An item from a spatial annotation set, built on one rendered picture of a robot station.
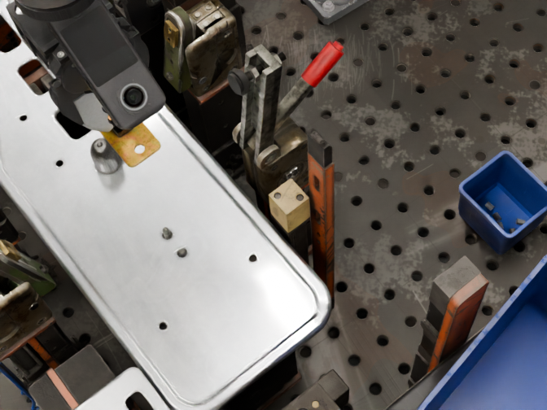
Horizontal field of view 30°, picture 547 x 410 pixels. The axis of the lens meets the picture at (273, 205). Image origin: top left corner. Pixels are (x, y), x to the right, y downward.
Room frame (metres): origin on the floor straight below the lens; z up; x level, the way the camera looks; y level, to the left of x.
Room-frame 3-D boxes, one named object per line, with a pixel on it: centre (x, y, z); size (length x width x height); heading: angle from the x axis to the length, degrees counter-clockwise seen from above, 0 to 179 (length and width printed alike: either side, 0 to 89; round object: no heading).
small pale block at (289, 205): (0.49, -0.02, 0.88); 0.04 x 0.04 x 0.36; 32
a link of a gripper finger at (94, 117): (0.51, 0.17, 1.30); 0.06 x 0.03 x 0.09; 32
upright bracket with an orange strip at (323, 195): (0.49, -0.06, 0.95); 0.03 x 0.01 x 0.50; 32
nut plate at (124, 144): (0.50, 0.14, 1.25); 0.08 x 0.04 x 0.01; 32
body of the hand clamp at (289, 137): (0.58, -0.01, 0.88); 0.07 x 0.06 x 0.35; 122
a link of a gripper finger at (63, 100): (0.49, 0.16, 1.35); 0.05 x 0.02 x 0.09; 122
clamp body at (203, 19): (0.74, 0.06, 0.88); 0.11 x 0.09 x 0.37; 122
